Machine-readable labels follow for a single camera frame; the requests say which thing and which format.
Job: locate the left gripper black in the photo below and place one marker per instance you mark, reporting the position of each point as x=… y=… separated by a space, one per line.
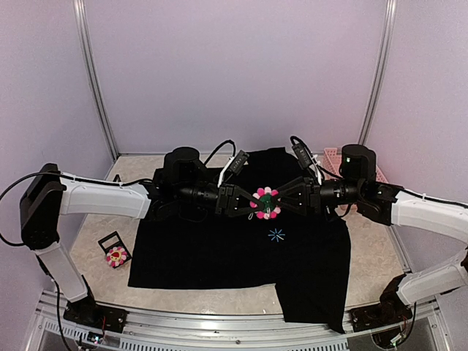
x=226 y=194

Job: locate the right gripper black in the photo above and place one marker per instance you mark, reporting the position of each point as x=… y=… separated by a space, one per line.
x=311 y=192

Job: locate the flower brooch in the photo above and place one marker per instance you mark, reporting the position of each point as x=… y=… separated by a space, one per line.
x=116 y=256
x=266 y=196

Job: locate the pink plastic basket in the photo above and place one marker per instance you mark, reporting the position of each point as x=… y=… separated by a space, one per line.
x=356 y=183

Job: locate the black t-shirt blue logo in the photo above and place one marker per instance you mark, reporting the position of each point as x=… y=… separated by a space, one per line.
x=306 y=258

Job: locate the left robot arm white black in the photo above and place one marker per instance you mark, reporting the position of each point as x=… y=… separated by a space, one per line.
x=52 y=193

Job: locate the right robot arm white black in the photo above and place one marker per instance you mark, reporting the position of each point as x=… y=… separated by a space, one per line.
x=386 y=204

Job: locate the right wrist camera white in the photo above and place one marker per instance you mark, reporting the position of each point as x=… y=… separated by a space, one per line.
x=306 y=159

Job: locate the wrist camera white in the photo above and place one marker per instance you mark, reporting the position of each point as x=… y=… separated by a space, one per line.
x=233 y=166
x=306 y=159

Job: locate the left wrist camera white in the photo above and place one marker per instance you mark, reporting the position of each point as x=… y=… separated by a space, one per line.
x=233 y=166

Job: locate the front aluminium rail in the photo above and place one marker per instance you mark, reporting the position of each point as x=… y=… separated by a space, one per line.
x=246 y=319

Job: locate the right aluminium frame post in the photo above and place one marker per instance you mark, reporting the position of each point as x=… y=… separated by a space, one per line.
x=383 y=53

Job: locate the aluminium frame post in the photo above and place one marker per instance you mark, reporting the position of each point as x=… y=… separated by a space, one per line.
x=93 y=80
x=383 y=53

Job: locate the left aluminium frame post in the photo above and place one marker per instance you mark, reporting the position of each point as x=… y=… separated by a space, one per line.
x=93 y=80

